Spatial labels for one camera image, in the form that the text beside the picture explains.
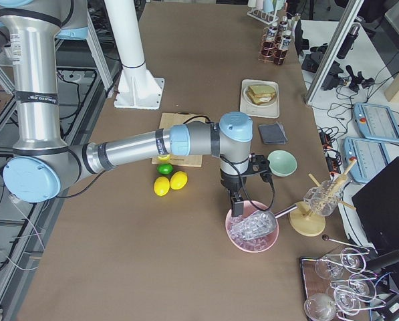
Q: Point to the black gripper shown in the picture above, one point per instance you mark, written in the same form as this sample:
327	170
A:
231	184

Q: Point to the white round plate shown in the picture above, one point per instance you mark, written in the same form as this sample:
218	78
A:
244	92

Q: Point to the bread slice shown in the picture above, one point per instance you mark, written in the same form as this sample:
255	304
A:
261	90
253	98

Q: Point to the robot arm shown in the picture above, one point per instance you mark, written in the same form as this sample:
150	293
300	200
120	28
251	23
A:
43	164

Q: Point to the cream rabbit tray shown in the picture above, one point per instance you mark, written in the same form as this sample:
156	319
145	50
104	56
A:
266	112

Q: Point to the wine glass tray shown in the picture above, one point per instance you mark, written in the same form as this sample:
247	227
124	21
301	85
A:
336	291

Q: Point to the metal ice scoop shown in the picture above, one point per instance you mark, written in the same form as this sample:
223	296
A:
261	223

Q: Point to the pink ice bowl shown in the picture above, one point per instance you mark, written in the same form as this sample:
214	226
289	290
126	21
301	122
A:
233	224

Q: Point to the upper yellow lemon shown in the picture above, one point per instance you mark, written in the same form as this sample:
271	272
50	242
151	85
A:
178	180

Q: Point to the yellow lemon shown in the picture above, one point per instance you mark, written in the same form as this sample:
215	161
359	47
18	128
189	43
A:
161	186
178	180

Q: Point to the mint green bowl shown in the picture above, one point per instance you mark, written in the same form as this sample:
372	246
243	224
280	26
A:
282	163

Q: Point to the lower yellow lemon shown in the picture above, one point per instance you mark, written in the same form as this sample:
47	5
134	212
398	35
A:
161	186

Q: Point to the wooden mug tree stand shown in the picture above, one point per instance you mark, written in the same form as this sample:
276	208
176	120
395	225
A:
304	220

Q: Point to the green lime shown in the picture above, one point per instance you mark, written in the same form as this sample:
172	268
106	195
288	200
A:
165	168

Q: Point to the grey folded cloth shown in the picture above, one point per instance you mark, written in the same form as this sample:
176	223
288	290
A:
272	133

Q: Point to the half cut lemon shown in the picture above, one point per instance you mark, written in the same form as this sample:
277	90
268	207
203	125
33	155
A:
163	157

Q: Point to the bamboo cutting board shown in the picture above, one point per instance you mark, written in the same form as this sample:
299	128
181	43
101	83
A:
180	152

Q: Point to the bread slice under egg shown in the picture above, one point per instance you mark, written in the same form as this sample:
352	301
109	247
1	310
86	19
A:
253	98

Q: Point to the near blue teach pendant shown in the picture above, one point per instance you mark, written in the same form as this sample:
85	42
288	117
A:
372	157

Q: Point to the blue teach pendant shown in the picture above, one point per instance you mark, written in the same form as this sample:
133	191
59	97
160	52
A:
376	122
372	157

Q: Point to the upper tea bottle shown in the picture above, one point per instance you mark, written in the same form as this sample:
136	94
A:
270	36

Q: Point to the tea bottle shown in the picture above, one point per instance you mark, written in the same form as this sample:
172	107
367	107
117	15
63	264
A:
284	45
282	27
270	36

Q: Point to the far blue teach pendant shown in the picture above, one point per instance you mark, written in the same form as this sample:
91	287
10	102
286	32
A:
376	122

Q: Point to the lower right tea bottle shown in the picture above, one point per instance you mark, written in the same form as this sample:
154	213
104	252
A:
284	45

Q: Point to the lower left tea bottle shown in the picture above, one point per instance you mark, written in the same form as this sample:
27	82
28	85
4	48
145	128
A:
282	27

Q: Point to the white cup rack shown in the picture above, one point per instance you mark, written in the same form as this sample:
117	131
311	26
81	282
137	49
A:
265	11

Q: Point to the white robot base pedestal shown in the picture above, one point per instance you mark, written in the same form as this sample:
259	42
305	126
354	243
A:
137	88

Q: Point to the copper wire bottle rack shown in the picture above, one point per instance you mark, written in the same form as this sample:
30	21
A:
271	55

